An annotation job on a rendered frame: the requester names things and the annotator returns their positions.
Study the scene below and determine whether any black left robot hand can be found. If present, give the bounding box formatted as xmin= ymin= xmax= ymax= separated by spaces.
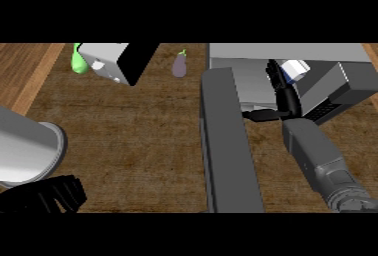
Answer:
xmin=0 ymin=174 xmax=90 ymax=214

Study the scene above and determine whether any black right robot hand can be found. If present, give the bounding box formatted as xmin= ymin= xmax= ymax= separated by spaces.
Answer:
xmin=242 ymin=59 xmax=302 ymax=123

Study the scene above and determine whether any dark grey microwave door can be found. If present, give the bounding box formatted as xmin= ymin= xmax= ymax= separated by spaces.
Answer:
xmin=198 ymin=67 xmax=267 ymax=214

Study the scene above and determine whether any purple eggplant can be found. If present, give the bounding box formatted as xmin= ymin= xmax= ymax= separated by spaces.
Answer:
xmin=170 ymin=48 xmax=190 ymax=79

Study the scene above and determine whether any grey microwave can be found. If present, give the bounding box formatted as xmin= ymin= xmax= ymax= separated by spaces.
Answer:
xmin=208 ymin=43 xmax=378 ymax=127

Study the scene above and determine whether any green vegetable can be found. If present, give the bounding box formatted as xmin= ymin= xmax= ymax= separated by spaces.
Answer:
xmin=71 ymin=43 xmax=91 ymax=75

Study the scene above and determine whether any white and black appliance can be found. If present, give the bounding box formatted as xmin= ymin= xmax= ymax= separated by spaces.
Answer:
xmin=77 ymin=43 xmax=162 ymax=87

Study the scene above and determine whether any white and blue milk carton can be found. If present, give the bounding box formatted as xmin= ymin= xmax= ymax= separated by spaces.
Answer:
xmin=279 ymin=59 xmax=311 ymax=85

